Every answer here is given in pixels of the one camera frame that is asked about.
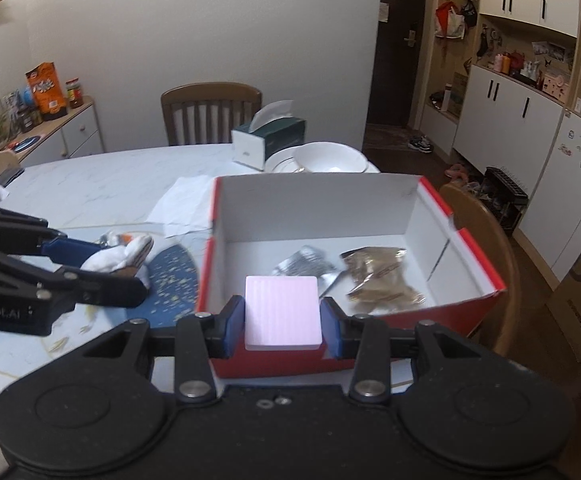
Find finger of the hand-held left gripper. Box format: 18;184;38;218
0;201;104;267
0;255;150;308

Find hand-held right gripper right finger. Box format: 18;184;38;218
320;297;491;403

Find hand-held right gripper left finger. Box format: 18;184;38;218
78;296;247;403

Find pink sticky note pad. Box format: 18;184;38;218
244;275;323;352

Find red cardboard shoe box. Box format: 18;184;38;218
195;174;507;380

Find silver foil packet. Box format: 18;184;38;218
272;246;342;297

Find gold foil snack packet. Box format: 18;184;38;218
340;246;427;316

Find white paper napkin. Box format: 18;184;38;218
147;176;216;239

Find blue round pad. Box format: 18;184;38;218
8;132;44;153

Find white sideboard cabinet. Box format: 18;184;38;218
0;97;105;168

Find red sauce jar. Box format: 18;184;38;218
65;78;84;109

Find orange snack bag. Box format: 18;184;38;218
25;62;67;121

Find white bowl on plate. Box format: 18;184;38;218
264;147;369;175

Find wooden round-back dining chair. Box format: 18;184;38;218
437;182;522;358

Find green white tissue box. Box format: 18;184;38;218
231;101;307;170

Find pink slippers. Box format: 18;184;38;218
444;162;471;183

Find wooden slatted dining chair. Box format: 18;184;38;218
161;82;262;147

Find black floor rack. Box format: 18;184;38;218
480;166;529;236

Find white base cabinet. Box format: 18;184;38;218
451;62;566;193

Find white fridge with stickers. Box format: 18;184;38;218
513;110;581;281

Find dark wooden door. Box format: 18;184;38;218
365;0;443;128

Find red white hanging bag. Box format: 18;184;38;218
435;1;466;40

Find pink wooden desk box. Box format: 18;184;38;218
540;71;571;102

